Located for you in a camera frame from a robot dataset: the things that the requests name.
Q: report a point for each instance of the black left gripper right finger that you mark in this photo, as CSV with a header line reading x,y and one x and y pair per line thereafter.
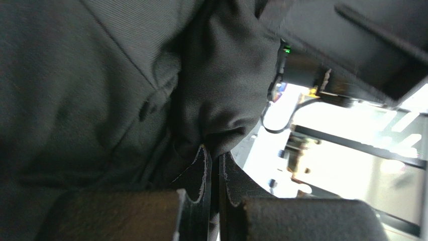
x,y
235,186

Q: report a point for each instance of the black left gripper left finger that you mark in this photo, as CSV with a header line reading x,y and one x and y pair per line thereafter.
x,y
194,190

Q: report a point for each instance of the black printed t-shirt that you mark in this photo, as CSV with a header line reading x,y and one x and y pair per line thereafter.
x,y
106,94

